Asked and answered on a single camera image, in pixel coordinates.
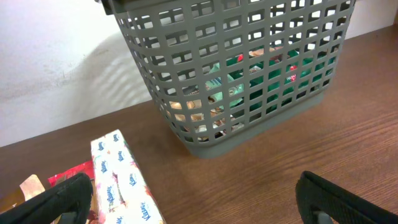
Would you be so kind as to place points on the beige brown snack bag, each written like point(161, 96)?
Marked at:
point(201, 128)

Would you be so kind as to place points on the Kleenex tissue multipack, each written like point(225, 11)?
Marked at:
point(122, 194)

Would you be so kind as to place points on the San Remo spaghetti pack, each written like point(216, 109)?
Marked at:
point(85, 169)

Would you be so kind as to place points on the green Nescafe coffee bag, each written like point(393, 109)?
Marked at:
point(279, 91)

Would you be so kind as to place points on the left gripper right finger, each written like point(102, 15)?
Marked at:
point(321, 201)

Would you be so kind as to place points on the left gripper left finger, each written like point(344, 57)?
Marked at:
point(72, 197)

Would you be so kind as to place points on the grey plastic shopping basket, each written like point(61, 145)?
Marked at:
point(175, 43)

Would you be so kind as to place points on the teal wet wipes pack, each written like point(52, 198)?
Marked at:
point(217, 83)

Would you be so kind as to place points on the beige pastry bag left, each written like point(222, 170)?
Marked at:
point(30, 188)

